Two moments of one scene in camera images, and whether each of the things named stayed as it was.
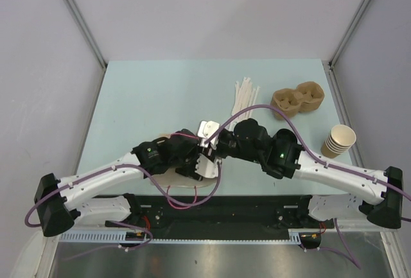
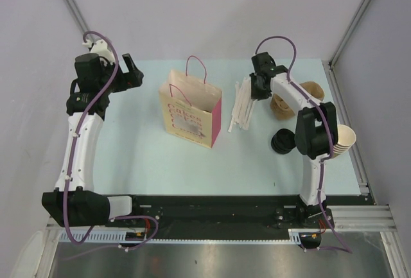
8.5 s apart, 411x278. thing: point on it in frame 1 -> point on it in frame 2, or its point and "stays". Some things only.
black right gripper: [218, 151] -> [256, 94]
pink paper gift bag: [172, 178] -> [192, 109]
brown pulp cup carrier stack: [307, 96] stays
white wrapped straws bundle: [244, 99] stays
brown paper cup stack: [340, 139] stays
